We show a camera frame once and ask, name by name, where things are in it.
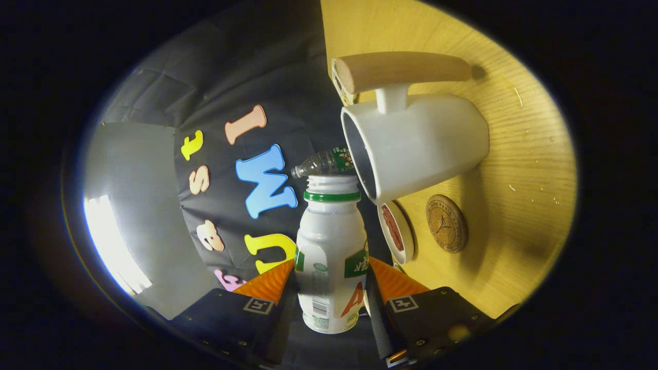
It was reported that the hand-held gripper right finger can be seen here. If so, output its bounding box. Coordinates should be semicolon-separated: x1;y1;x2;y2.
366;257;497;368

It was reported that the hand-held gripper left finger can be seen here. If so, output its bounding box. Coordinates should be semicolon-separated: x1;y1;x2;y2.
170;258;298;366

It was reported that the white juice bottle green label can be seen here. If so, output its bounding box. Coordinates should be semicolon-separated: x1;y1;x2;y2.
295;175;370;335

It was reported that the round cork coaster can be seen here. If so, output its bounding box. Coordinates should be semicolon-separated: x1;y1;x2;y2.
426;194;469;254

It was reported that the white cup with wooden handle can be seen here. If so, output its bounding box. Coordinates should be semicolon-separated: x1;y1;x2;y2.
332;51;490;205

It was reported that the clear plastic water bottle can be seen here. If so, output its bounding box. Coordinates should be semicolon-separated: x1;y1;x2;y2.
291;146;355;179

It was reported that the round plate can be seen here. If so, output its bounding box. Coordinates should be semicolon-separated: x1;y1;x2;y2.
377;200;415;265

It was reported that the red food slice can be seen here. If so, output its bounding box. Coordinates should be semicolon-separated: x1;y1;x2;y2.
381;205;405;252

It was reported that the wooden table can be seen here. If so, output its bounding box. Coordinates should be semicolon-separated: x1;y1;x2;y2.
320;0;577;319

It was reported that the white divided tray of beans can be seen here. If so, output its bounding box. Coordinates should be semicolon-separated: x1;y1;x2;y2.
331;58;359;107

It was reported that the black backdrop cloth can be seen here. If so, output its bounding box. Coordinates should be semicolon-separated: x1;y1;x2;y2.
100;0;396;370

